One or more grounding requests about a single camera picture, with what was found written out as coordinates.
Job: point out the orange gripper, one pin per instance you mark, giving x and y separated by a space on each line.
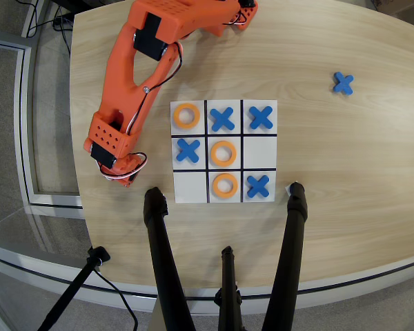
131 174

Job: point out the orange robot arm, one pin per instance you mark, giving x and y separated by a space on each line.
120 76

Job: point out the blue foam cross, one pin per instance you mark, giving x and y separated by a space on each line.
188 150
343 83
222 119
261 118
258 186

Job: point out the black tripod leg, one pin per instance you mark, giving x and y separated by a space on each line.
228 293
164 262
290 262

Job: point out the white framed glass panel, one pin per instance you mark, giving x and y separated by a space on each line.
22 138

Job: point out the thin black stand pole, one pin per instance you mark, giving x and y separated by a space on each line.
72 289

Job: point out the white tic-tac-toe board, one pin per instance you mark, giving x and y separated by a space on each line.
260 151

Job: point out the small white sticker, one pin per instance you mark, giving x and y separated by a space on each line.
287 188

